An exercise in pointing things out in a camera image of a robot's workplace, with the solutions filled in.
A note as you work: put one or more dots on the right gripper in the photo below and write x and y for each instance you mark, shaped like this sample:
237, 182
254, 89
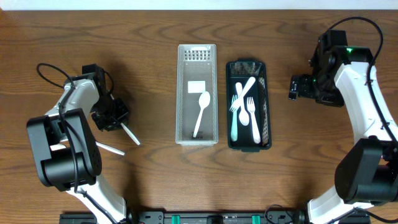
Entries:
296, 90

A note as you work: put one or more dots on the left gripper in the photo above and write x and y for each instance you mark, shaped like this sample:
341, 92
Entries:
112, 117

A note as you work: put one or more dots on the white spoon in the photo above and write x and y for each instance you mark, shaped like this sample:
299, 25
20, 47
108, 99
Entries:
56, 147
110, 149
243, 114
204, 101

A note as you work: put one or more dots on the white fork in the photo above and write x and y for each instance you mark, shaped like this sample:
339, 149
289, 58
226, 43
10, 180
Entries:
236, 104
255, 130

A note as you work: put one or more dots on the pale green plastic fork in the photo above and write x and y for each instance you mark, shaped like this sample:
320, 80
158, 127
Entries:
234, 127

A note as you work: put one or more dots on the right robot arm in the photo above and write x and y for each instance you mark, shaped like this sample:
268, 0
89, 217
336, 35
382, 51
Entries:
367, 176

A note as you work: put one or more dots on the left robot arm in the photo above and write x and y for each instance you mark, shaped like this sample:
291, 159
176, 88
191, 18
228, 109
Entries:
65, 150

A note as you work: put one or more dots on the black plastic basket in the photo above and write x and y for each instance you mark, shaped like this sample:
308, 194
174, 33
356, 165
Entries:
240, 71

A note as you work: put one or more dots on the white label in basket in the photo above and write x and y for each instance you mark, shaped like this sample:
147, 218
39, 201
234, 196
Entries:
196, 86

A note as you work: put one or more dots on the clear plastic basket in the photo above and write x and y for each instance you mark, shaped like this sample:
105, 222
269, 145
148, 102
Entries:
196, 62

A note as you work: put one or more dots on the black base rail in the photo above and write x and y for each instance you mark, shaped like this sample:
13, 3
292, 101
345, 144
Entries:
272, 215

